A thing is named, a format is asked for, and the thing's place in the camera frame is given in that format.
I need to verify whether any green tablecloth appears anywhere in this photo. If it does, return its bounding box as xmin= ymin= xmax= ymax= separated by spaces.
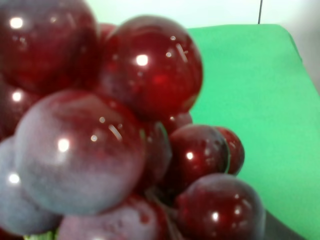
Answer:
xmin=189 ymin=24 xmax=320 ymax=240

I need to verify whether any red artificial grape bunch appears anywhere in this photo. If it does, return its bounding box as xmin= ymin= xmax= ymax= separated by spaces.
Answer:
xmin=0 ymin=0 xmax=266 ymax=240

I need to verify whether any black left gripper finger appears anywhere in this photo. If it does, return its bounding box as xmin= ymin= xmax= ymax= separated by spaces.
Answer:
xmin=263 ymin=211 xmax=305 ymax=240

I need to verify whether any thin dark wall cable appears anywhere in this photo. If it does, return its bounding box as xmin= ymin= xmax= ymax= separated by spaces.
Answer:
xmin=257 ymin=0 xmax=264 ymax=25

